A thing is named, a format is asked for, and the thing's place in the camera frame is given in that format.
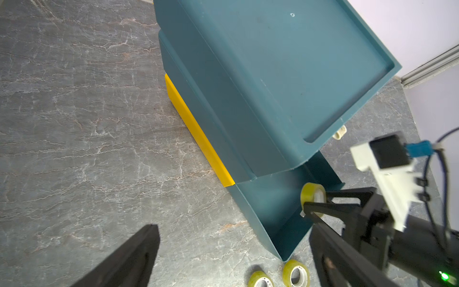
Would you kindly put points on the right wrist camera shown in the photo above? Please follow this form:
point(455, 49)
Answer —
point(392, 161)

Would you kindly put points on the yellow-green tape roll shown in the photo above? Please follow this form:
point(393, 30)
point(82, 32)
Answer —
point(260, 279)
point(295, 274)
point(312, 193)

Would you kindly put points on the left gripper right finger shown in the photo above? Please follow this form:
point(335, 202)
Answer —
point(339, 265)

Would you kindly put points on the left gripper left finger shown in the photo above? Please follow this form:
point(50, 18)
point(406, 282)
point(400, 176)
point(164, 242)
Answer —
point(130, 265)

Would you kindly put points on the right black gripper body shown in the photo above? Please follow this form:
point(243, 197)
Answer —
point(424, 250)

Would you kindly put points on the teal three-drawer cabinet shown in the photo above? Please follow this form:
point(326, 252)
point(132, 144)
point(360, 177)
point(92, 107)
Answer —
point(269, 83)

